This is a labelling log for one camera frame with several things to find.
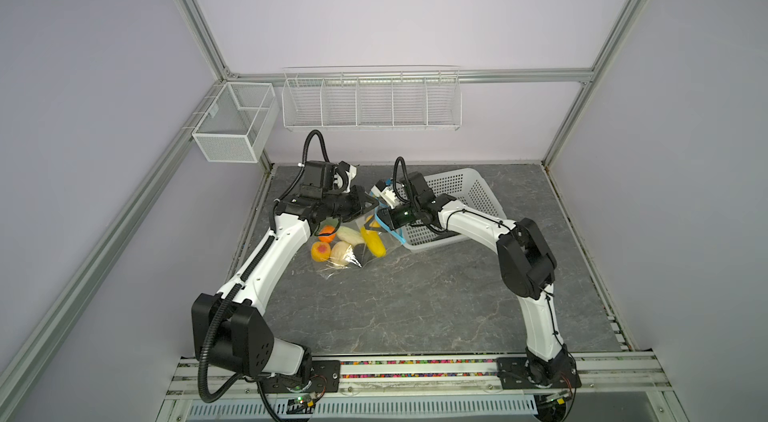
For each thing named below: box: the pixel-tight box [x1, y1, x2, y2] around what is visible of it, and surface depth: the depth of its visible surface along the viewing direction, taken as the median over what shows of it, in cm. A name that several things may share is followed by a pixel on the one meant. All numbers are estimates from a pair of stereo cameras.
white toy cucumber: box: [336, 226, 365, 246], surface depth 96 cm
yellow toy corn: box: [360, 219, 387, 258], surface depth 91 cm
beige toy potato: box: [330, 241, 353, 266], surface depth 91 cm
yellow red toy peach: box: [311, 241, 331, 262], surface depth 93 cm
